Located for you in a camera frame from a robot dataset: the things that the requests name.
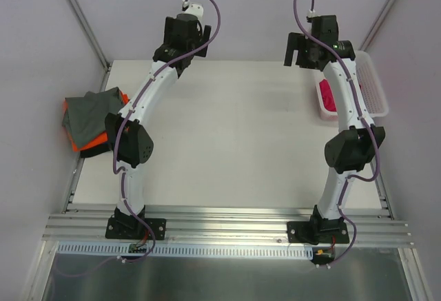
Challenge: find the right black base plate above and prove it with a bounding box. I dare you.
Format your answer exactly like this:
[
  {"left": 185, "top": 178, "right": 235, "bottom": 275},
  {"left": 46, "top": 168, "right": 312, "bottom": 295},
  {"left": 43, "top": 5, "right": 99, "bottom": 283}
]
[{"left": 287, "top": 218, "right": 349, "bottom": 245}]

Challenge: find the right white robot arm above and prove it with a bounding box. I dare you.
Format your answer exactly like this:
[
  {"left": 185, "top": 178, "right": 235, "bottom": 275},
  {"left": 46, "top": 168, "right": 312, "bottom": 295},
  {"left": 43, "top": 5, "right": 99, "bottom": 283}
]
[{"left": 284, "top": 10, "right": 385, "bottom": 242}]

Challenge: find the white plastic basket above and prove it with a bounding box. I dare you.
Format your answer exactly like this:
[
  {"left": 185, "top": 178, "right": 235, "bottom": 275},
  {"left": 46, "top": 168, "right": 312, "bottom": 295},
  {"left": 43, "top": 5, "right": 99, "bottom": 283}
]
[{"left": 313, "top": 50, "right": 389, "bottom": 121}]

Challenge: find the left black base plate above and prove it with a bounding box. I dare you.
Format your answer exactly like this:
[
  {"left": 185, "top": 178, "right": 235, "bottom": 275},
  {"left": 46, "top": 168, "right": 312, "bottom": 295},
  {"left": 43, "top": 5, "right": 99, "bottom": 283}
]
[{"left": 105, "top": 216, "right": 167, "bottom": 240}]

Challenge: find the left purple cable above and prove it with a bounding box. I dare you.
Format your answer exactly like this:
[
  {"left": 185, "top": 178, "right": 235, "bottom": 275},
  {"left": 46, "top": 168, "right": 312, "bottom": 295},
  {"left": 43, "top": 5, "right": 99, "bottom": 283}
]
[{"left": 112, "top": 0, "right": 222, "bottom": 174}]

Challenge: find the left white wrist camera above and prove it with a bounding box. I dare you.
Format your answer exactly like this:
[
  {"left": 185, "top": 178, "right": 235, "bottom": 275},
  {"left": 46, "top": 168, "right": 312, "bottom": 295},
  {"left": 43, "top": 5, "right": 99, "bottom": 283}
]
[{"left": 182, "top": 0, "right": 204, "bottom": 20}]

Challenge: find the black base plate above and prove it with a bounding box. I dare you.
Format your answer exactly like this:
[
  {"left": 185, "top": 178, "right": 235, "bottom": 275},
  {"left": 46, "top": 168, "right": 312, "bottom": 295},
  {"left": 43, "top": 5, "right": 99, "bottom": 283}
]
[
  {"left": 287, "top": 218, "right": 349, "bottom": 245},
  {"left": 105, "top": 216, "right": 167, "bottom": 240}
]

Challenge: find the aluminium rail frame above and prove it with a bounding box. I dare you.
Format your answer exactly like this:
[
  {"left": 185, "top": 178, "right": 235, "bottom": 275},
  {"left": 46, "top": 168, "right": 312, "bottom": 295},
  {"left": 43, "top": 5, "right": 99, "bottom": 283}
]
[{"left": 43, "top": 60, "right": 414, "bottom": 248}]

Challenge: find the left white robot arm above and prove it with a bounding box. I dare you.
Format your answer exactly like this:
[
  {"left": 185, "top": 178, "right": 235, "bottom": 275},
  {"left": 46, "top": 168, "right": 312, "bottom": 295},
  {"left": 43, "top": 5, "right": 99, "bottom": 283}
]
[{"left": 105, "top": 10, "right": 211, "bottom": 238}]

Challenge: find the purple cable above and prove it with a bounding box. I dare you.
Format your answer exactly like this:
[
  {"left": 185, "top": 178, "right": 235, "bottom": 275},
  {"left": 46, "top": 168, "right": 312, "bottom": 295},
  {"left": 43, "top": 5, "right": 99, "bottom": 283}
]
[
  {"left": 112, "top": 0, "right": 222, "bottom": 174},
  {"left": 293, "top": 0, "right": 380, "bottom": 182}
]

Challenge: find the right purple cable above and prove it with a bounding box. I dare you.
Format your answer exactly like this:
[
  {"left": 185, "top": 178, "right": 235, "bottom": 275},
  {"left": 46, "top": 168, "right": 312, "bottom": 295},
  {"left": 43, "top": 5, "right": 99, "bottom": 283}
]
[{"left": 293, "top": 0, "right": 380, "bottom": 182}]

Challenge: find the pink t shirt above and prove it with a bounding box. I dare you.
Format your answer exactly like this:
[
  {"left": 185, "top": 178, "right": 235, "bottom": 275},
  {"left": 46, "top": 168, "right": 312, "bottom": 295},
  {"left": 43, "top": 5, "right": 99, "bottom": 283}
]
[{"left": 319, "top": 79, "right": 337, "bottom": 112}]

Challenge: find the white slotted cable duct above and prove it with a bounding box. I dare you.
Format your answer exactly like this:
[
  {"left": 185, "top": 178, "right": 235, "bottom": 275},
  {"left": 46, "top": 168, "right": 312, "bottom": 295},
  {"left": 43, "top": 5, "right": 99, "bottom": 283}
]
[{"left": 57, "top": 242, "right": 313, "bottom": 260}]

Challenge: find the black t shirt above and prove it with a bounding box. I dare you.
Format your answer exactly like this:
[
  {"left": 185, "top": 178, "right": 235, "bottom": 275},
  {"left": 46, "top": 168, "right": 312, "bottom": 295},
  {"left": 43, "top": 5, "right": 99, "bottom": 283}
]
[{"left": 80, "top": 143, "right": 110, "bottom": 158}]

